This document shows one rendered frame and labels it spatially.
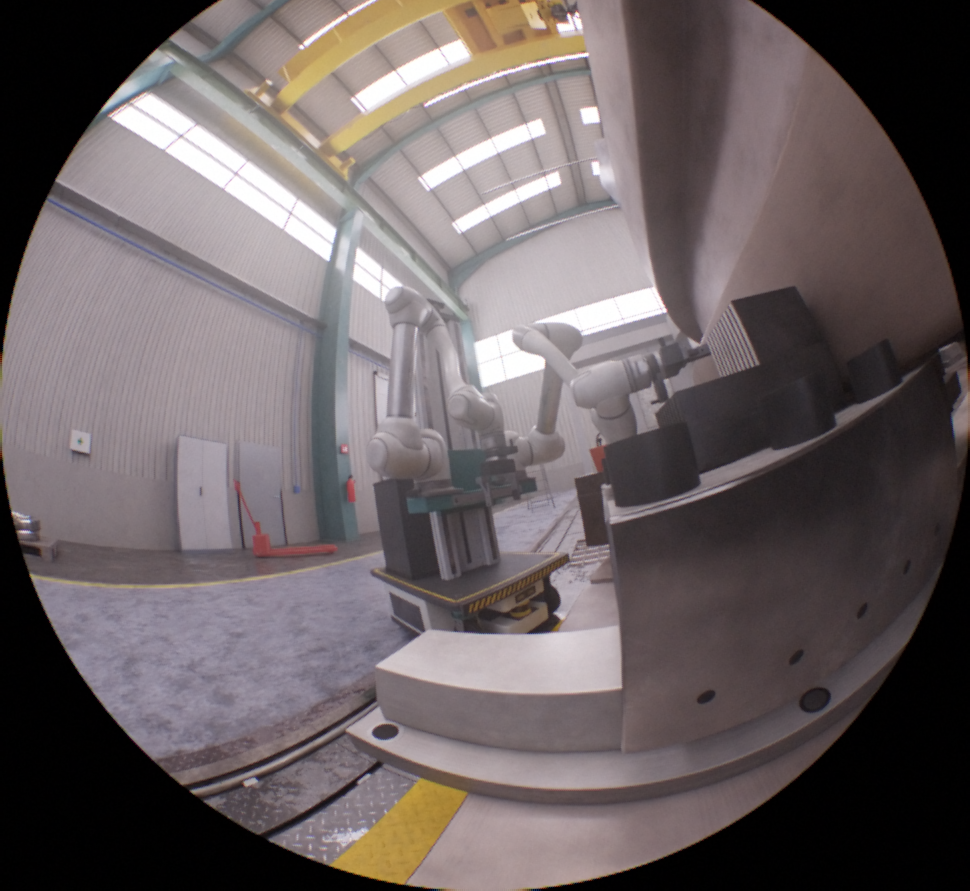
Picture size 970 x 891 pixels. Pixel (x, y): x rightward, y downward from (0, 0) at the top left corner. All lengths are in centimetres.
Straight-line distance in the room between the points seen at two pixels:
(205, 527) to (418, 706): 546
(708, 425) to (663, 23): 76
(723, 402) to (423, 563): 140
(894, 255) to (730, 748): 49
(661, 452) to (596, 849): 40
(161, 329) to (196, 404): 173
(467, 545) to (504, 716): 119
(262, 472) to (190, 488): 189
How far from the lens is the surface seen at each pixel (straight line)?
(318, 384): 810
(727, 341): 41
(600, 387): 72
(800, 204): 46
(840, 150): 42
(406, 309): 116
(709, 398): 31
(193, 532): 572
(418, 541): 148
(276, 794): 96
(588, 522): 155
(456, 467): 139
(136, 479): 616
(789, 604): 24
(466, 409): 84
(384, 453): 95
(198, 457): 581
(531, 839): 42
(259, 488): 670
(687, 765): 40
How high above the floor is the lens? 71
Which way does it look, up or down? 17 degrees up
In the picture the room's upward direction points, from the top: 10 degrees counter-clockwise
